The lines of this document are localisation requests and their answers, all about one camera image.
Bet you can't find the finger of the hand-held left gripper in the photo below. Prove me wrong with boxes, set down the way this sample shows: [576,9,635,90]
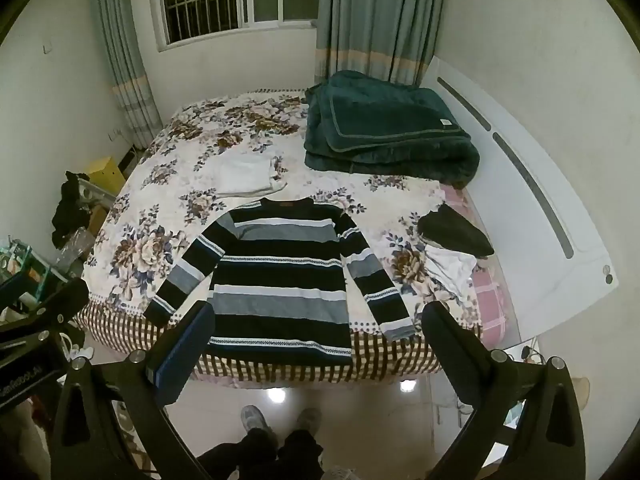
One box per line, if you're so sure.
[0,277,91,348]

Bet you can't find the person's black pants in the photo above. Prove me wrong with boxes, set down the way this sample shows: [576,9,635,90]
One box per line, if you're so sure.
[197,430,326,480]

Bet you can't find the person's shoe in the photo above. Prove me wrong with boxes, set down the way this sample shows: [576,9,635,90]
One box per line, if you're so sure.
[295,406,323,441]
[241,406,277,443]

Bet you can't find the grey striped blanket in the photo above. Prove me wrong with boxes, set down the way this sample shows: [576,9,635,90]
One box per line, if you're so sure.
[315,0,448,87]

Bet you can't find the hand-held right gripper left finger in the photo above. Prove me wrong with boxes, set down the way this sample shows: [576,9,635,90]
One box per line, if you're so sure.
[50,301,217,480]

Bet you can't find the white bed headboard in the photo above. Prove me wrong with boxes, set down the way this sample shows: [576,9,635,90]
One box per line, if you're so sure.
[419,55,626,341]

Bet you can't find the yellow box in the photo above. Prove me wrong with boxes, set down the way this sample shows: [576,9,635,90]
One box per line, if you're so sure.
[89,157,126,196]

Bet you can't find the green storage box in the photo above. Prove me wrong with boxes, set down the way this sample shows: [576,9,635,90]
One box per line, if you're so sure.
[0,237,66,291]

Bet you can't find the person's right shoe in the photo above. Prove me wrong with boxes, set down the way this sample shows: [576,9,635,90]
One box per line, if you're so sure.
[295,406,323,441]

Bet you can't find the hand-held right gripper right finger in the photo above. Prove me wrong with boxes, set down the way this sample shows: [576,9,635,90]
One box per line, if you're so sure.
[421,302,587,480]

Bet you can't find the white folded garment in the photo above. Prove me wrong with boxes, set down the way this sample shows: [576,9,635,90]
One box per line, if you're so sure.
[212,156,288,198]

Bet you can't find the white crumpled garment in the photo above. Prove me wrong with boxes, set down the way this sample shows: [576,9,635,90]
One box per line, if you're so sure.
[425,247,478,297]

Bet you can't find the floral bed sheet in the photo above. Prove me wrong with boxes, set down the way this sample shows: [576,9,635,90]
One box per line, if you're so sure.
[80,89,518,386]

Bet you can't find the black garment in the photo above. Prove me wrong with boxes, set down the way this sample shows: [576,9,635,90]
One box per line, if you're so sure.
[417,204,496,258]

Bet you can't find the grey-green curtain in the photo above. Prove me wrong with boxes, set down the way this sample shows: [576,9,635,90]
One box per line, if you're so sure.
[92,0,163,150]

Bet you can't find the pink checkered sheet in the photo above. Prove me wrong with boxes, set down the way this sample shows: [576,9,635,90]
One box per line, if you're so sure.
[440,185,521,341]

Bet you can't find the black grey striped sweater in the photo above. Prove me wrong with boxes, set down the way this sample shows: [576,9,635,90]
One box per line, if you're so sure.
[143,198,417,366]

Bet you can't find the clear plastic bag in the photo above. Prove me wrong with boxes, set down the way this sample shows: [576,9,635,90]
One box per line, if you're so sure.
[55,227,96,271]

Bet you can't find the black hanging cloth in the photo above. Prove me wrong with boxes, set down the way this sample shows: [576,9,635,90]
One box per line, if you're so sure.
[51,171,93,248]

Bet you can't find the dark green folded blanket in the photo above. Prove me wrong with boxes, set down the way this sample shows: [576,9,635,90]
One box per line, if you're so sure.
[303,70,481,184]

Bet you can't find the person's left shoe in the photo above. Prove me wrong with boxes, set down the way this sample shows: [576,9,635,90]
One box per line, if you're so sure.
[241,406,277,443]

